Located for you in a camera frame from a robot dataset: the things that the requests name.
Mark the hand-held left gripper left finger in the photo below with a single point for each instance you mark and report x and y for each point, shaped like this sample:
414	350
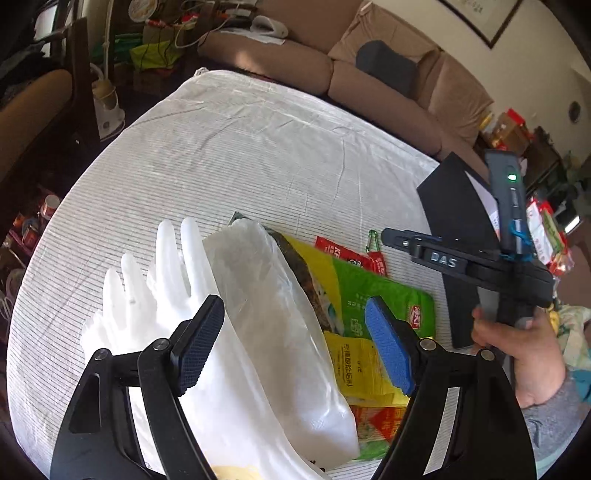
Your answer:
198	350

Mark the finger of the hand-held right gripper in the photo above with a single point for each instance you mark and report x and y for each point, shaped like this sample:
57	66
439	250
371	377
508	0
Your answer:
397	237

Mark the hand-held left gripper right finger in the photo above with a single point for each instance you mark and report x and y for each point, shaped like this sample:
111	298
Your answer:
390	350

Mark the yellow sachet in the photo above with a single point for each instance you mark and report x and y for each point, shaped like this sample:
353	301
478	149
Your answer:
355	364

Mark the green snack packet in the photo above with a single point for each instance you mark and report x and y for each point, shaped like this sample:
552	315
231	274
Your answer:
383	295

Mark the white rubber glove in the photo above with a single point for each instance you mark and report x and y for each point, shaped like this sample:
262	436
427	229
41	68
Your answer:
171	277

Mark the clear plastic bag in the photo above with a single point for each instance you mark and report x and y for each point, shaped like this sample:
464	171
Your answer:
277	323

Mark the person's right forearm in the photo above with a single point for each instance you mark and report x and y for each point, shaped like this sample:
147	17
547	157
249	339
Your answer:
549	415

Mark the person's right hand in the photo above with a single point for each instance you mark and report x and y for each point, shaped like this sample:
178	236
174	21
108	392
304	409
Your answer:
531	355

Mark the red white snack bag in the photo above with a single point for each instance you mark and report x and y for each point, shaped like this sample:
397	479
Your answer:
547	230

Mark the red sachet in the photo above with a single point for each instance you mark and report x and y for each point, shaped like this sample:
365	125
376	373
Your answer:
337	249

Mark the cardboard box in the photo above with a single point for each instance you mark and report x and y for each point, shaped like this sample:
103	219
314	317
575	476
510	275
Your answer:
505	129

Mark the grey lumbar cushion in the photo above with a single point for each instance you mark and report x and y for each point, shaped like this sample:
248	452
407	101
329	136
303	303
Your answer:
383	64

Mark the white striped tablecloth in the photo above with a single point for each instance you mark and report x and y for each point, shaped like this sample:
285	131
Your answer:
231	161

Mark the framed painting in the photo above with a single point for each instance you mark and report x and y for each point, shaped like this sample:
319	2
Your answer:
480	18

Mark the brown sofa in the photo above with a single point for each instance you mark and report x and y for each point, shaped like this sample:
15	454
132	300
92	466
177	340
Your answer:
277	60

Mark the white device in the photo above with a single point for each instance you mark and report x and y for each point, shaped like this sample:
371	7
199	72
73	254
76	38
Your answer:
270	25

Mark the white garment steamer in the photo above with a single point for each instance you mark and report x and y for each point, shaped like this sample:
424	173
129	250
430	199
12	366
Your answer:
108	101

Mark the wooden armchair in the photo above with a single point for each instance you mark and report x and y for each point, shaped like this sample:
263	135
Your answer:
41	106

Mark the green bag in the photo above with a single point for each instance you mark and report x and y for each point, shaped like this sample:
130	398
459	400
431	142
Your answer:
147	53

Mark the round wall clock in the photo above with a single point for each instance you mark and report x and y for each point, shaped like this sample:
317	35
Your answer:
574	111

